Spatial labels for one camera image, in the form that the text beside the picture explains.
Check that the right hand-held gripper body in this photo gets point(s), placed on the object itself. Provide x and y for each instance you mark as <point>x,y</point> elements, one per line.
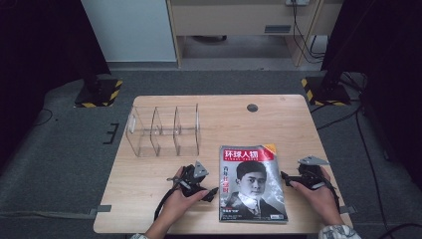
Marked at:
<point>310,176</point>

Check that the clear acrylic file organizer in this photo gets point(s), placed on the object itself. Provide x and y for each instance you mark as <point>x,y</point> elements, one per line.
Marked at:
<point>166,132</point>

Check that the portrait cover magazine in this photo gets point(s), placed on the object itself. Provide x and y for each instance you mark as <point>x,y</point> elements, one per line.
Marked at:
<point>252,186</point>

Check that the black curtain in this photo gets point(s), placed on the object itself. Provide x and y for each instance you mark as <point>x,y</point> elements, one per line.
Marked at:
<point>40,59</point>
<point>384,66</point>

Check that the white cabinet panel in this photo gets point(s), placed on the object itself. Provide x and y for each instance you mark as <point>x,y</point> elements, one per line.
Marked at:
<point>132,30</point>

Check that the white power strip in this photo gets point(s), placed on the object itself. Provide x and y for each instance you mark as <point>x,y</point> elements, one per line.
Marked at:
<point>297,2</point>

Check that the person's left hand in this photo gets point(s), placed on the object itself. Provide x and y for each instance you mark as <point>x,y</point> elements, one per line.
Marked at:
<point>180,207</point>

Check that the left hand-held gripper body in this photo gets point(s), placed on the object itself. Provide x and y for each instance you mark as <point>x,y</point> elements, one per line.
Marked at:
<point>192,181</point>

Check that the dark round table grommet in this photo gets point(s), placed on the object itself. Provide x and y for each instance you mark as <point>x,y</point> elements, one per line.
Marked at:
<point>252,108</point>

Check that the beige wooden desk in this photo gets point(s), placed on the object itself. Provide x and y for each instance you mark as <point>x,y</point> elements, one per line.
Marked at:
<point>232,20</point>

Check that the person's right hand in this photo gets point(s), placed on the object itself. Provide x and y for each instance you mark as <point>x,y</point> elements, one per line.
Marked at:
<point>320,199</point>

